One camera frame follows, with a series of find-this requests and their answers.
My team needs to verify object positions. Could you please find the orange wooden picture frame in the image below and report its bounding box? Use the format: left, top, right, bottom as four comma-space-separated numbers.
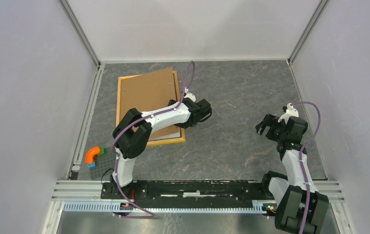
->
115, 70, 186, 147

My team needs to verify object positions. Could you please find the brown cardboard backing board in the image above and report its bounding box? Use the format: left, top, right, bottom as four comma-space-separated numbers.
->
119, 67, 181, 140

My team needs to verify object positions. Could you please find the printed building photo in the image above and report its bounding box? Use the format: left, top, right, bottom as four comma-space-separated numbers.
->
149, 128, 181, 141

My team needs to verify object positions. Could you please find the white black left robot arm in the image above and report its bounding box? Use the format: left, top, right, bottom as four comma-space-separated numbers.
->
110, 97, 212, 199

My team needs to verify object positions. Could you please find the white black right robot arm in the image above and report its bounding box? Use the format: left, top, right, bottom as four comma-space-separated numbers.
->
255, 114, 329, 234

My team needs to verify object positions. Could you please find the green toy brick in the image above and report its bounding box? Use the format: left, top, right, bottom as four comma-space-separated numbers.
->
99, 147, 105, 155

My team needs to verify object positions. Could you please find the grey lego baseplate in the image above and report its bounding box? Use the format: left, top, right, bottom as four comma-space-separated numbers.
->
88, 147, 116, 179

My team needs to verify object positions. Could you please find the orange curved toy block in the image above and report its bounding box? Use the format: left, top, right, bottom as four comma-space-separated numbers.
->
85, 146, 101, 164

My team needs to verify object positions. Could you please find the blue toy brick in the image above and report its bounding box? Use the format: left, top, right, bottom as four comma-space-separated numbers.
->
87, 162, 97, 169

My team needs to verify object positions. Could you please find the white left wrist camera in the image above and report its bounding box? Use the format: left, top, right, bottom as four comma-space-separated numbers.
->
184, 92, 196, 102

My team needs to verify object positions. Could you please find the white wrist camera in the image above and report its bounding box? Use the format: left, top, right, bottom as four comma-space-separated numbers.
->
277, 103, 299, 123
184, 92, 196, 102

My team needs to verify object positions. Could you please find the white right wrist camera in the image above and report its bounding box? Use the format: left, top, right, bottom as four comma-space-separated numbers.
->
277, 103, 299, 123

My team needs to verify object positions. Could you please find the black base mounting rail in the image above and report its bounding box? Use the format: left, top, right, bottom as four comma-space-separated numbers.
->
101, 180, 276, 209

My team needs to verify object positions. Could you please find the aluminium extrusion frame rail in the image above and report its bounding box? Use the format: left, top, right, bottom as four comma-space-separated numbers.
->
41, 179, 354, 234

